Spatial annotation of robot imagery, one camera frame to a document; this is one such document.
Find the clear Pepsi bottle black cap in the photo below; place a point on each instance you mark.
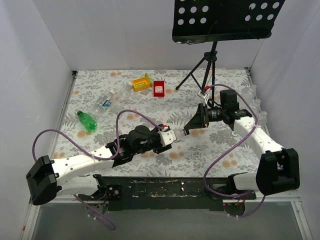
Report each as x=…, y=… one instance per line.
x=180, y=134

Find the large clear crumpled bottle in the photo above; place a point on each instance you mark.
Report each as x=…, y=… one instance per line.
x=99, y=113

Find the green plastic bin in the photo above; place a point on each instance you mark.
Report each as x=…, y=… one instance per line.
x=148, y=77

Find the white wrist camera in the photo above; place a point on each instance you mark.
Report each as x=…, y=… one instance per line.
x=204, y=95
x=167, y=137

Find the large clear bottle white cap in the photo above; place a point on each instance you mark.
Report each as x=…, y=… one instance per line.
x=119, y=101

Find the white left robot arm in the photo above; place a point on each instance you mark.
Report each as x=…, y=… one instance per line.
x=73, y=172

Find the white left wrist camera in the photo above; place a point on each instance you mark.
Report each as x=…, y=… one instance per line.
x=167, y=137

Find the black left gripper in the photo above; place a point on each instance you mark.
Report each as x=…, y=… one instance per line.
x=162, y=147

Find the yellow plastic bin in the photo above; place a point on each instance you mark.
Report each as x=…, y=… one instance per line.
x=141, y=84

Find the clear bottle green-blue label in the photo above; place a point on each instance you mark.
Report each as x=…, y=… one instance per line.
x=105, y=99

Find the green plastic bottle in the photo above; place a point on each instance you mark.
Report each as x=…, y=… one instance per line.
x=87, y=121

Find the black music stand tripod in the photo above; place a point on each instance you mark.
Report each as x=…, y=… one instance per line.
x=201, y=21

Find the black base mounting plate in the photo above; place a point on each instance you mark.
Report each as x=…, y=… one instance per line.
x=154, y=193

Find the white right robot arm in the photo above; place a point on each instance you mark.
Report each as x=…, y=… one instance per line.
x=278, y=168

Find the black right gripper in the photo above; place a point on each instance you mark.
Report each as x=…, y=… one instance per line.
x=204, y=116

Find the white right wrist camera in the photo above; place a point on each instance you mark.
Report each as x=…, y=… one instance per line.
x=204, y=95

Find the red plastic bin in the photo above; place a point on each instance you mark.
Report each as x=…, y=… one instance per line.
x=159, y=88

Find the aluminium frame rail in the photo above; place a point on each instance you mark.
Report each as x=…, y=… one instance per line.
x=41, y=178

